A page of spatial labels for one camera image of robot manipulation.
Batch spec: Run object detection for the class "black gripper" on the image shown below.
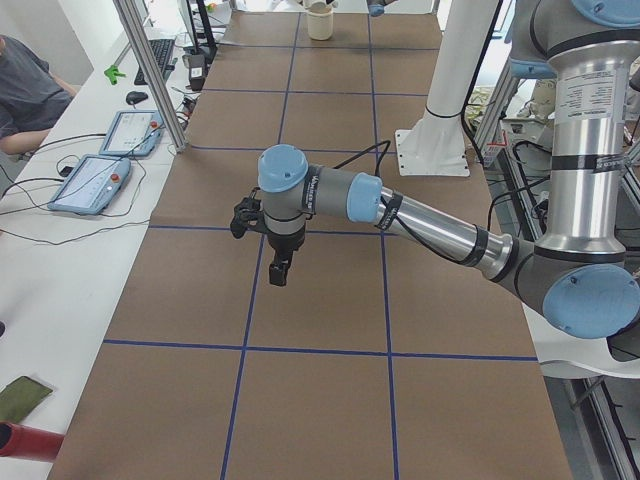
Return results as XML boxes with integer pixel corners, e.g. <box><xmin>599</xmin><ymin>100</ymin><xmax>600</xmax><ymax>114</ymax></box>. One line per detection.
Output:
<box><xmin>267</xmin><ymin>227</ymin><xmax>305</xmax><ymax>286</ymax></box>

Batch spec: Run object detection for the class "upper teach pendant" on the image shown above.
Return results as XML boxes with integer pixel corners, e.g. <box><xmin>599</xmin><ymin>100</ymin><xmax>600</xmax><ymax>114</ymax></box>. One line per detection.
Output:
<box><xmin>99</xmin><ymin>109</ymin><xmax>164</xmax><ymax>157</ymax></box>

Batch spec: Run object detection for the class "teach pendant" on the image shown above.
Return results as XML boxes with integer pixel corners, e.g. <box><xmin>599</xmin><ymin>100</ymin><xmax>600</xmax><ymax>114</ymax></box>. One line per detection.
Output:
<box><xmin>47</xmin><ymin>155</ymin><xmax>131</xmax><ymax>215</ymax></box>
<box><xmin>99</xmin><ymin>109</ymin><xmax>164</xmax><ymax>157</ymax></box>

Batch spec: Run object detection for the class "lower teach pendant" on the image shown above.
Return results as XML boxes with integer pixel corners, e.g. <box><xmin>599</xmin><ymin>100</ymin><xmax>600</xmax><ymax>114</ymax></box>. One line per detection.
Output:
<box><xmin>47</xmin><ymin>155</ymin><xmax>131</xmax><ymax>215</ymax></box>

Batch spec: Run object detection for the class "black computer mouse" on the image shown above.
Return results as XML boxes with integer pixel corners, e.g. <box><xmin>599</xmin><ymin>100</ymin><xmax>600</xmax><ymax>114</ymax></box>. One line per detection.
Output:
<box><xmin>125</xmin><ymin>91</ymin><xmax>148</xmax><ymax>106</ymax></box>

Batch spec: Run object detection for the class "black keyboard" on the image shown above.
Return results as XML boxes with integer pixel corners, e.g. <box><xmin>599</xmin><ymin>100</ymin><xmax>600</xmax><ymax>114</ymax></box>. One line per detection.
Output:
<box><xmin>148</xmin><ymin>38</ymin><xmax>175</xmax><ymax>82</ymax></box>

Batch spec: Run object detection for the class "cream plastic bin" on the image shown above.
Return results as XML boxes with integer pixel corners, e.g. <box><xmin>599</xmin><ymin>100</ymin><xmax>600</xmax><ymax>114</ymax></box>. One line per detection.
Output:
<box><xmin>306</xmin><ymin>8</ymin><xmax>334</xmax><ymax>41</ymax></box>

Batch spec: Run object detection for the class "green cloth pouch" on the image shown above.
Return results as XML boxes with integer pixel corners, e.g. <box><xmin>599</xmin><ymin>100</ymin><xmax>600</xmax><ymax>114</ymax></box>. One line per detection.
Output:
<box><xmin>1</xmin><ymin>376</ymin><xmax>53</xmax><ymax>423</ymax></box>

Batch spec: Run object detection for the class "seated person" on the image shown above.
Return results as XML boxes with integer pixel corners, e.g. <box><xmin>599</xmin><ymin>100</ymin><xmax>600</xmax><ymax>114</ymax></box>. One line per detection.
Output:
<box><xmin>1</xmin><ymin>35</ymin><xmax>78</xmax><ymax>155</ymax></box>

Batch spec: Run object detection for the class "red cylinder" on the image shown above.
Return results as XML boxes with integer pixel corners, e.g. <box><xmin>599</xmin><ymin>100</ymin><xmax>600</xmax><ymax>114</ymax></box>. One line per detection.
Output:
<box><xmin>1</xmin><ymin>422</ymin><xmax>65</xmax><ymax>463</ymax></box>

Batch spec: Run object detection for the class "aluminium frame post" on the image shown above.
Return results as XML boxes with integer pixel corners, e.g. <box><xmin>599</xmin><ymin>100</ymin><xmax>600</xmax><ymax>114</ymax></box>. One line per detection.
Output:
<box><xmin>113</xmin><ymin>0</ymin><xmax>187</xmax><ymax>153</ymax></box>

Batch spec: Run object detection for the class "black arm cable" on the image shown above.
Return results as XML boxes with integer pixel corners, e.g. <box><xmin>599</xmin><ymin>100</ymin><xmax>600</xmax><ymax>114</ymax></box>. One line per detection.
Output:
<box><xmin>332</xmin><ymin>139</ymin><xmax>476</xmax><ymax>265</ymax></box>

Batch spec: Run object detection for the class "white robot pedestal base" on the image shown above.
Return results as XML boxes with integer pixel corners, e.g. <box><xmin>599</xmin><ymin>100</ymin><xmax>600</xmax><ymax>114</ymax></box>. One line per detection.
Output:
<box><xmin>395</xmin><ymin>0</ymin><xmax>501</xmax><ymax>177</ymax></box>

